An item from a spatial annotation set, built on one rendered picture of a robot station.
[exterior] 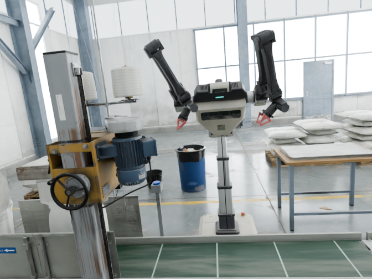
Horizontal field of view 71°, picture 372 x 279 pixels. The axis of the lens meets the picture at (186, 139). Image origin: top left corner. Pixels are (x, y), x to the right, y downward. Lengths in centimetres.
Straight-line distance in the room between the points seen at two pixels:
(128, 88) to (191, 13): 865
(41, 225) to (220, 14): 866
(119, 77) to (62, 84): 28
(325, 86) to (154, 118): 613
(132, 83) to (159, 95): 839
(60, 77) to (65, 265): 121
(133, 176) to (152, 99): 859
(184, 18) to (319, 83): 516
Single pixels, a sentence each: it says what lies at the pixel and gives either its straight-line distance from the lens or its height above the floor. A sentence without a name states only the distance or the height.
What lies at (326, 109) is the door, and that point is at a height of 43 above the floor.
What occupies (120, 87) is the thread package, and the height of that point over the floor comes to 158.
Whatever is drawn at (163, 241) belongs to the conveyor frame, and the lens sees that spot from 221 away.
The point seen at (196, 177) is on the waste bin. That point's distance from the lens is 395.
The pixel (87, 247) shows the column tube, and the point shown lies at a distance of 155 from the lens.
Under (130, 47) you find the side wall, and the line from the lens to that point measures 1015.
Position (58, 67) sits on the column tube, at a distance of 135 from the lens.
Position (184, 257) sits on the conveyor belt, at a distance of 203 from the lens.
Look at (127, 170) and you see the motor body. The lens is 136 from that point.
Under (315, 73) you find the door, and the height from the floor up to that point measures 168.
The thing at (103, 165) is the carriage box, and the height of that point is 119.
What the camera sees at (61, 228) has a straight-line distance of 207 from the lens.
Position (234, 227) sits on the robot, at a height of 31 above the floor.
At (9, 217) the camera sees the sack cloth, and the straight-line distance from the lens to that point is 238.
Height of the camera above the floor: 154
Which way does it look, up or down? 11 degrees down
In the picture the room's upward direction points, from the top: 5 degrees counter-clockwise
